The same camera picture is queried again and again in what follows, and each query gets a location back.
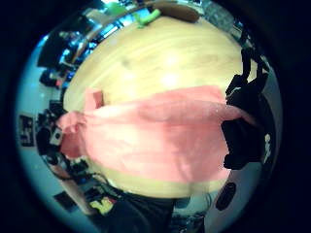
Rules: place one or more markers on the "yellow and black object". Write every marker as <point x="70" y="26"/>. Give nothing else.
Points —
<point x="102" y="206"/>

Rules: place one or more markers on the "white marker cube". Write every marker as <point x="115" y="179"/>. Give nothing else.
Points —
<point x="56" y="136"/>

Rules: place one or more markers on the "green object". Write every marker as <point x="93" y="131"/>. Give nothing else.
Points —
<point x="146" y="17"/>

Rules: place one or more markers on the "dark brown chair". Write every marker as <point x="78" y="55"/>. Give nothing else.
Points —
<point x="178" y="12"/>

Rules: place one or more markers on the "black monitor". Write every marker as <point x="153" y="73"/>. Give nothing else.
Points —
<point x="51" y="50"/>

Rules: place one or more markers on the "pink garment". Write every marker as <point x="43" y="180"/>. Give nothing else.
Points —
<point x="152" y="136"/>

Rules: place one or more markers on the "black flat floor object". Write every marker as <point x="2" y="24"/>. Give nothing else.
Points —
<point x="65" y="201"/>

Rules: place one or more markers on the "black patterned wall board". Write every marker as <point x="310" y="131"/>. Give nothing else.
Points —
<point x="26" y="130"/>

